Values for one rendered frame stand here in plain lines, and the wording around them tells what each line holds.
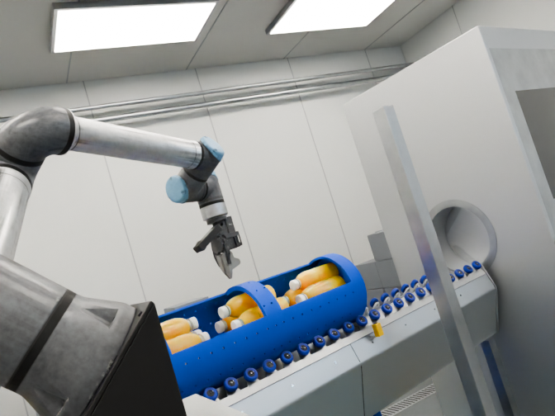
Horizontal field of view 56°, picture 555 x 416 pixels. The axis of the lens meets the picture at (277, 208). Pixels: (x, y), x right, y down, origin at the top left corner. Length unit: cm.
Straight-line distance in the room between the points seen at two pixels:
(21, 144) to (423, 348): 164
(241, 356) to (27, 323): 99
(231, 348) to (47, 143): 78
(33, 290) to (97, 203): 431
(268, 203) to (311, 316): 380
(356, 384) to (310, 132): 438
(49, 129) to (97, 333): 67
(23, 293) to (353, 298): 138
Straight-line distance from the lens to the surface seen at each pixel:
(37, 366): 76
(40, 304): 76
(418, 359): 222
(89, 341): 74
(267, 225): 548
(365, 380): 198
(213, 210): 178
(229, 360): 162
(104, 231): 502
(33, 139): 131
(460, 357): 205
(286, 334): 174
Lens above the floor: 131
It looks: 5 degrees up
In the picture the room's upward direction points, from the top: 17 degrees counter-clockwise
